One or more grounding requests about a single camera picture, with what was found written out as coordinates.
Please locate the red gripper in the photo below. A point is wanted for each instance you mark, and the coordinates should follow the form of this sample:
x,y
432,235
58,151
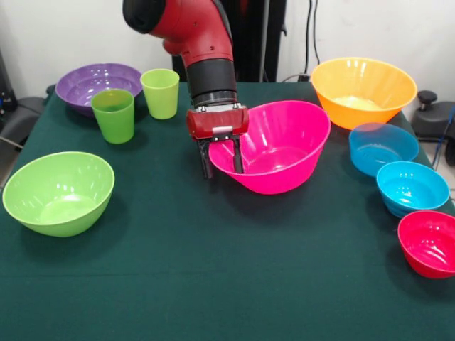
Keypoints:
x,y
213,120

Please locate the pink bowl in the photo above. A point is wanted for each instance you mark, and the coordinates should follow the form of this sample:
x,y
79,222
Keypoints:
x,y
281,177

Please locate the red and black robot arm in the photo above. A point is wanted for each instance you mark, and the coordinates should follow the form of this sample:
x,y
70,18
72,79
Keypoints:
x,y
209,53

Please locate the light green cup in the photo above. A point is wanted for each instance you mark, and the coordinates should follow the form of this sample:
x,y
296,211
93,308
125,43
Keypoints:
x,y
160,103

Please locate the dark green table cloth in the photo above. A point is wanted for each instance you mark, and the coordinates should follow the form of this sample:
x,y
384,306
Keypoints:
x,y
227,266

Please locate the dark green cup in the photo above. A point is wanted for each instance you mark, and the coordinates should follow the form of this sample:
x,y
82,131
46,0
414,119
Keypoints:
x,y
113,124

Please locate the orange bowl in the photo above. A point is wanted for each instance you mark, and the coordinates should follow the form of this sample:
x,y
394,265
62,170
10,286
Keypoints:
x,y
362,117

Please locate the purple bowl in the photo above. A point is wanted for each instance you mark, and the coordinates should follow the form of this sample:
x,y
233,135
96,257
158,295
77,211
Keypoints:
x,y
81,89

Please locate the translucent blue bowl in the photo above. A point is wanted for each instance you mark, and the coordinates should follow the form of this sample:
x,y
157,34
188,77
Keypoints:
x,y
384,160

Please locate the green bowl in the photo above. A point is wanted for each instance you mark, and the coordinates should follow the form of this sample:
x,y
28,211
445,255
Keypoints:
x,y
57,209

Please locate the turquoise bowl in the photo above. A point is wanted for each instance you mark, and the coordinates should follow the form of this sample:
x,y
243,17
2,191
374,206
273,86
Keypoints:
x,y
412,195

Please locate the red bowl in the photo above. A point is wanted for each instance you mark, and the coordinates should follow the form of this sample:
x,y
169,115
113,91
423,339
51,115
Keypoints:
x,y
430,248

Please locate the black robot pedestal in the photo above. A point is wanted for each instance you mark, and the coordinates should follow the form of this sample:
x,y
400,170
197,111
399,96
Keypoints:
x,y
256,42

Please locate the dark grey pedestal leg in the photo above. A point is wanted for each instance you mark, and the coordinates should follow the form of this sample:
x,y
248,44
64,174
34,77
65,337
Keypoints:
x,y
21,117
433,120

